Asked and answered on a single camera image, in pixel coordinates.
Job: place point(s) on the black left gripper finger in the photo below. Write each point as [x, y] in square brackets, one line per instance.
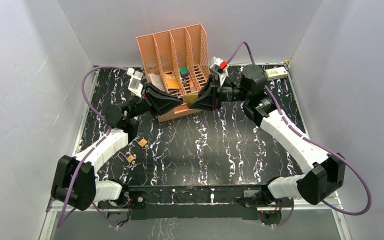
[160, 107]
[158, 97]

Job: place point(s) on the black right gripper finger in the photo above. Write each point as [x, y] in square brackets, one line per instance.
[212, 87]
[204, 103]

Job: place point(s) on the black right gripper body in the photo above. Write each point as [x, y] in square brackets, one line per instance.
[231, 93]

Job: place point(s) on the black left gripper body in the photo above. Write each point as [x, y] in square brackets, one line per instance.
[146, 98]

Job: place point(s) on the large brass padlock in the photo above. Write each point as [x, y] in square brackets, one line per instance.
[189, 99]

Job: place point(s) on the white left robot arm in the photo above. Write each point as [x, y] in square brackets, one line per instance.
[75, 183]

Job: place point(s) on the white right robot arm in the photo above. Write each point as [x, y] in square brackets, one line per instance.
[322, 172]

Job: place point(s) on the white paper sheet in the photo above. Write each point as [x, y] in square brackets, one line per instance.
[157, 81]

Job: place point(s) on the yellow envelope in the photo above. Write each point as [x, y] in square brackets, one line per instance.
[171, 82]

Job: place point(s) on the green teal box in organizer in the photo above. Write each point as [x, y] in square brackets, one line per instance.
[183, 71]

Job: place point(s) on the brass padlock upper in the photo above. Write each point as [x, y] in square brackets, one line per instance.
[141, 142]

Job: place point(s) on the orange plastic file organizer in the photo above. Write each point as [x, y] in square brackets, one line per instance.
[166, 51]

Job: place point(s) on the white green small box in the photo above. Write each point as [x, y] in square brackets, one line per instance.
[276, 73]

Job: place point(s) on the brass padlock lower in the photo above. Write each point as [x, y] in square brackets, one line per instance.
[130, 159]

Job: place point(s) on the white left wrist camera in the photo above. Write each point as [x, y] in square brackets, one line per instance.
[135, 85]

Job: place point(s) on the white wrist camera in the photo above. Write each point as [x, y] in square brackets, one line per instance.
[135, 85]
[219, 69]

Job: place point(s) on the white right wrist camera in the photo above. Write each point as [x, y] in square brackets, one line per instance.
[219, 69]

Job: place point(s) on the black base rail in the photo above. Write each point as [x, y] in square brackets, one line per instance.
[248, 202]

